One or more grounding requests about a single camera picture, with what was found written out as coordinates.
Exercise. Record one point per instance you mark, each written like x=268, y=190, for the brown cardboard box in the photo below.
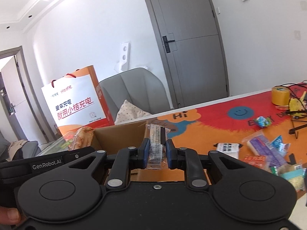
x=121, y=144

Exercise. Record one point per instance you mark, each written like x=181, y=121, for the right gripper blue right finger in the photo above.
x=171, y=154

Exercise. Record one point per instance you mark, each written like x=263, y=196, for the black sesame cake pack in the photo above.
x=230, y=149

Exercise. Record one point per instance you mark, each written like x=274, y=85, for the person's left hand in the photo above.
x=9, y=216

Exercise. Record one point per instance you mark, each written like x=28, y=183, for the clear plastic food container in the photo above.
x=60, y=145

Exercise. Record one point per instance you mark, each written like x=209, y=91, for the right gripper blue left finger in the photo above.
x=143, y=153

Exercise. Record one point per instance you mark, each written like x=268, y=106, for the long cracker sleeve pack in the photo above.
x=83, y=138

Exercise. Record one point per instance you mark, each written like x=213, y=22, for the yellow toy figure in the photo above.
x=296, y=105

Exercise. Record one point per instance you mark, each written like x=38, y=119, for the colourful cat table mat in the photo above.
x=231, y=121

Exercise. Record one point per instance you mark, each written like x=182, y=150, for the orange white paper gift bag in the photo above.
x=76, y=100

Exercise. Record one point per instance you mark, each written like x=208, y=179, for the open interior door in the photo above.
x=19, y=100

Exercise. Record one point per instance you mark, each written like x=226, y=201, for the grey door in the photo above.
x=195, y=68

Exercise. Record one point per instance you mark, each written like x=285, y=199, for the small blue snack packet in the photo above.
x=280, y=145

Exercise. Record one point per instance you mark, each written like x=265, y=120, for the black door handle lock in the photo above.
x=166, y=43

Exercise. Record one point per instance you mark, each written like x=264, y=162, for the yellow tape roll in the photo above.
x=280, y=95

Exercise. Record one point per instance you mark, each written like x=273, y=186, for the black wire stand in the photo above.
x=298, y=122

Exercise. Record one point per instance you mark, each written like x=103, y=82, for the green snack packet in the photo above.
x=274, y=170

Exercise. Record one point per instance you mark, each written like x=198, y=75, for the grey sofa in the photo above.
x=17, y=150

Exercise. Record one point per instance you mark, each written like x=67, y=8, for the white foam packaging piece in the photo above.
x=124, y=62

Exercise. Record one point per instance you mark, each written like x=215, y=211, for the purple wafer snack pack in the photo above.
x=259, y=144

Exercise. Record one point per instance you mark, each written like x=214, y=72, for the grey upholstered chair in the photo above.
x=138, y=86

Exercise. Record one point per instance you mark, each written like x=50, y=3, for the blue candy wrapper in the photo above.
x=263, y=122

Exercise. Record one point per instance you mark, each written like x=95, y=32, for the orange red snack packet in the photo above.
x=259, y=161

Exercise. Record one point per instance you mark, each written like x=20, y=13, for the clear small cake bar pack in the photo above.
x=158, y=136

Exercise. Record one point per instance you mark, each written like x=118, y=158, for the polka dot cushion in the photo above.
x=128, y=112

